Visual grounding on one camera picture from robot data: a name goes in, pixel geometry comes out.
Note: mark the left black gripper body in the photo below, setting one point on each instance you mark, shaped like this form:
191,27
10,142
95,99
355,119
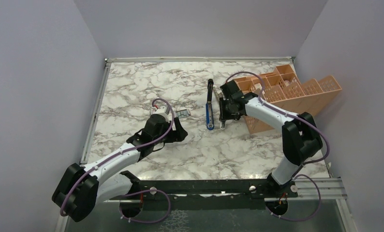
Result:
171,137

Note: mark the aluminium front frame rail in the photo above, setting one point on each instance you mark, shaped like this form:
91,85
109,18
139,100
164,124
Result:
301,189

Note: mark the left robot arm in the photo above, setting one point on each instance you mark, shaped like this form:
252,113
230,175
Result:
82,187

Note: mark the staple box tray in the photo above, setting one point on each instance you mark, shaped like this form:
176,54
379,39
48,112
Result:
183,113

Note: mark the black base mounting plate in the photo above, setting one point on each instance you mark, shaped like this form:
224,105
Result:
160,201

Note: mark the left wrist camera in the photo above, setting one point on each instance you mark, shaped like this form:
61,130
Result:
163,111

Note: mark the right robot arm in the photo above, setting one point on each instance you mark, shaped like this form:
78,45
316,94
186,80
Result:
300,137

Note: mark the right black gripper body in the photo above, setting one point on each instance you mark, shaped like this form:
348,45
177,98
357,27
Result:
234,115

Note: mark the peach plastic desk organizer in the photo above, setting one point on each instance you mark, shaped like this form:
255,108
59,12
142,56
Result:
284,90

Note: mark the blue stapler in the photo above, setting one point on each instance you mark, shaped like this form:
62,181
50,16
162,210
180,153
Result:
209,111

